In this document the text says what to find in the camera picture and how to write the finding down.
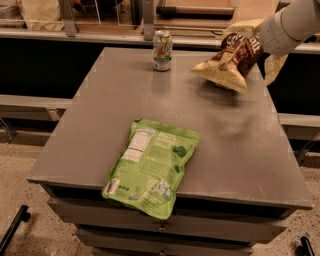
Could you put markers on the cream bag on shelf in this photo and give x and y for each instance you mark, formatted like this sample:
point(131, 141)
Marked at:
point(42, 15)

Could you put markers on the green rice chip bag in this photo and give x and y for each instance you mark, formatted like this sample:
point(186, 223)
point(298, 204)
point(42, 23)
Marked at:
point(148, 173)

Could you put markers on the brown chip bag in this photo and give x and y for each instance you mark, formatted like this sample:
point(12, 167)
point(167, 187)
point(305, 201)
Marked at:
point(229, 67)

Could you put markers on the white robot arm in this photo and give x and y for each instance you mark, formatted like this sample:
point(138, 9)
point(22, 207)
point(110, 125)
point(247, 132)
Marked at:
point(281, 33)

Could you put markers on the black bar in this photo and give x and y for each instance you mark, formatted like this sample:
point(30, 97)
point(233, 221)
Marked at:
point(22, 216)
point(305, 248)

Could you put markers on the black bar lower left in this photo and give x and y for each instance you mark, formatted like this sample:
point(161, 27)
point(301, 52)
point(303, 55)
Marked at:
point(22, 216)

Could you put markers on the grey metal shelf rail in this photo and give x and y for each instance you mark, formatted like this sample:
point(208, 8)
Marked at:
point(193, 23)

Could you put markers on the green white soda can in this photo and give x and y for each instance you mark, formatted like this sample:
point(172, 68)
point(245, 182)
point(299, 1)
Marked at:
point(162, 48)

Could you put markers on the grey drawer cabinet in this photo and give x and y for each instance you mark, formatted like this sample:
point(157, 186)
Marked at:
point(239, 187)

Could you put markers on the black bar lower right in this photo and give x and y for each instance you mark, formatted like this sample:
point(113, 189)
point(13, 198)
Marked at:
point(305, 248)

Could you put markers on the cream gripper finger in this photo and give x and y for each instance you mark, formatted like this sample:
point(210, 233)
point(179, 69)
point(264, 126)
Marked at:
point(247, 28)
point(273, 65)

